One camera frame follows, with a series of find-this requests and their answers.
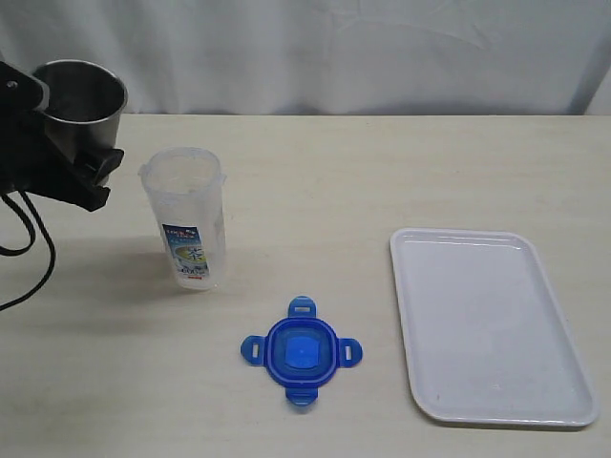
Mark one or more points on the white backdrop curtain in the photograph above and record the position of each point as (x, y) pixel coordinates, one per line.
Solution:
(330, 57)

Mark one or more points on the clear plastic tall container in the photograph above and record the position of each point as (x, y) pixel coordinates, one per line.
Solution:
(184, 188)

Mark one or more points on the blue plastic lid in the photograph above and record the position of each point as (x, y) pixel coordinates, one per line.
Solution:
(301, 353)

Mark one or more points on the stainless steel cup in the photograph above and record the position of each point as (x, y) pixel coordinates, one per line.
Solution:
(85, 105)

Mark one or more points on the white rectangular plastic tray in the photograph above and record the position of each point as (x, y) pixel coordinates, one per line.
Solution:
(485, 339)

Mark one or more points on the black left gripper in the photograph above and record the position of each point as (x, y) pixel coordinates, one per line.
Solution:
(31, 162)

